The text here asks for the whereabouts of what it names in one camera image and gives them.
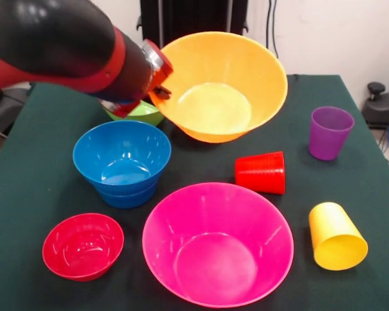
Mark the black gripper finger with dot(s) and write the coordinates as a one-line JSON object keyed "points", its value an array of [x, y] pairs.
{"points": [[163, 93]]}

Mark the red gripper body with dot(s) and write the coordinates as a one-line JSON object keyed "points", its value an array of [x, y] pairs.
{"points": [[162, 76]]}

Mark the large orange bowl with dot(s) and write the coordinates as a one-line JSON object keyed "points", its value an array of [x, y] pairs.
{"points": [[220, 81]]}

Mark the large blue bowl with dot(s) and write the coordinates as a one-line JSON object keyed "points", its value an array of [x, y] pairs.
{"points": [[123, 155]]}

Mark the red cup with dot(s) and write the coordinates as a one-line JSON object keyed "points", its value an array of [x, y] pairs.
{"points": [[261, 173]]}

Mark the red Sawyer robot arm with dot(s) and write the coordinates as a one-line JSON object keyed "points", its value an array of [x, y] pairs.
{"points": [[58, 42]]}

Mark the green bowl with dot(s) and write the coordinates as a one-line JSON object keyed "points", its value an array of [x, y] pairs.
{"points": [[147, 113]]}

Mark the ribbed blue bowl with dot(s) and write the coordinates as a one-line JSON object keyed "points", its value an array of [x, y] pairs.
{"points": [[126, 200]]}

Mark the large pink bowl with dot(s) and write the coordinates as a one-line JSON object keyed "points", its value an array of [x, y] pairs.
{"points": [[217, 246]]}

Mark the dark green tablecloth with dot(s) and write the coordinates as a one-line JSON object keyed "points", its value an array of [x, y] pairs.
{"points": [[26, 181]]}

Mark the purple cup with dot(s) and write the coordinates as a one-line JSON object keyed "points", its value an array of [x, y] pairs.
{"points": [[330, 136]]}

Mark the small crimson bowl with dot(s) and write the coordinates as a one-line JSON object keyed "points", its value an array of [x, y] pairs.
{"points": [[82, 247]]}

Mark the yellow cup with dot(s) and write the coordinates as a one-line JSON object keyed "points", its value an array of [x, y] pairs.
{"points": [[337, 239]]}

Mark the black pedestal leg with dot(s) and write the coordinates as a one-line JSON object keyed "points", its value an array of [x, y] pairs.
{"points": [[6, 107], [382, 107]]}

